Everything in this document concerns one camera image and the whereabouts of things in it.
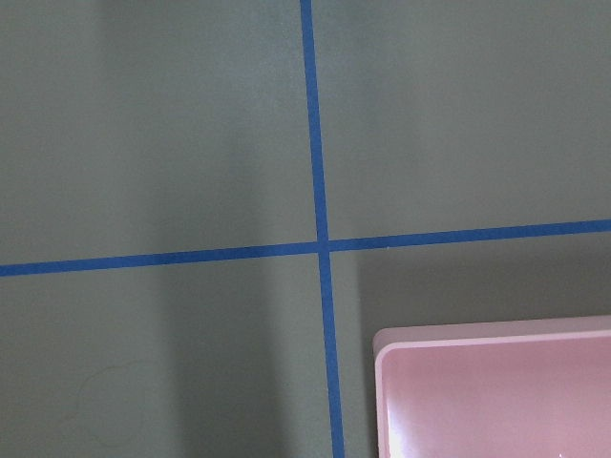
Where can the pink plastic tray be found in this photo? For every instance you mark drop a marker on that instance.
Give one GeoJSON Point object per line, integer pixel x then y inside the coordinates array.
{"type": "Point", "coordinates": [537, 388]}

